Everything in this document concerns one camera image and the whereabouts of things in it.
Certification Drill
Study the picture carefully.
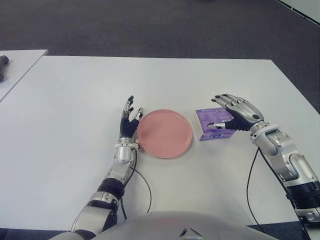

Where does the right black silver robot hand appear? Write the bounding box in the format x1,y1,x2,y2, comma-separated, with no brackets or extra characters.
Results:
207,93,265,132

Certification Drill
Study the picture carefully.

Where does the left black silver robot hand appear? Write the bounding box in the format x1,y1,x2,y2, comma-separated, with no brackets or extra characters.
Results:
119,95,145,139

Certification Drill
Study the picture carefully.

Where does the purple tissue paper pack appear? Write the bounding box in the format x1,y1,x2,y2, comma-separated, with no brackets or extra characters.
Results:
194,106,238,142

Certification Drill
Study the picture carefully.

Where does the pink round plate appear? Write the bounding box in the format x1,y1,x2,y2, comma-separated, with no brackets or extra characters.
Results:
136,108,194,159

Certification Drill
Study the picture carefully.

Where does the silver robot torso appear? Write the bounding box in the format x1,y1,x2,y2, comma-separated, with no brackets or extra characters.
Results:
47,210,273,240

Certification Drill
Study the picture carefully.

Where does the white table with black edge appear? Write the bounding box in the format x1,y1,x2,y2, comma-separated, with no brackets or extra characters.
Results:
276,0,320,26

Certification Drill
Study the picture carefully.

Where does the white side table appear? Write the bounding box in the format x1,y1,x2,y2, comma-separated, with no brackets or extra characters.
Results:
0,49,49,103

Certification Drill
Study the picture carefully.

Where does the black device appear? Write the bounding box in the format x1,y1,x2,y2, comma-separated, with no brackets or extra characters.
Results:
0,55,10,83

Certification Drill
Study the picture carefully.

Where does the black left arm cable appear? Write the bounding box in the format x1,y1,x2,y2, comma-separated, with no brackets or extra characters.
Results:
121,147,152,221

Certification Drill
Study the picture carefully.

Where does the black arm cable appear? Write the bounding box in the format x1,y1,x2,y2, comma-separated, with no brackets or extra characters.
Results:
121,147,152,221
246,147,266,233

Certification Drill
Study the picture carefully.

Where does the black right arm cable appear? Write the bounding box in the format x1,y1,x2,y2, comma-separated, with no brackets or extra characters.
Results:
246,147,266,233

